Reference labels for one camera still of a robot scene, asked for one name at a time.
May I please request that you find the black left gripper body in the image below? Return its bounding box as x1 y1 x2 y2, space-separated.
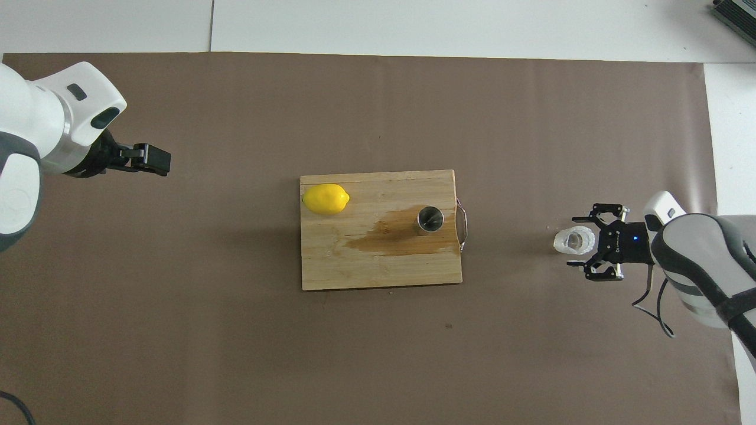
62 129 123 178

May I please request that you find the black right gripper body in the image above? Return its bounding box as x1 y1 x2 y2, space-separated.
599 221 655 266

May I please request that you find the clear plastic cup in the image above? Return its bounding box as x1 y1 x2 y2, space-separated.
553 225 596 256

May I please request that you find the metal jigger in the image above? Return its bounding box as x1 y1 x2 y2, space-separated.
417 205 445 236

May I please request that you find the yellow lemon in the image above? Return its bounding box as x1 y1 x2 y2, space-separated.
302 184 350 216

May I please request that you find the brown paper table mat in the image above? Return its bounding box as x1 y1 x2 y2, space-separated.
0 52 742 425

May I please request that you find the wooden cutting board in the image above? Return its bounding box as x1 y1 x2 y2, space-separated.
299 169 471 291

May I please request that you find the black ribbed device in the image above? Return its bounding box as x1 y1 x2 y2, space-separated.
709 0 756 33

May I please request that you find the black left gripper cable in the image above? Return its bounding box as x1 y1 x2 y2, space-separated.
0 391 36 425

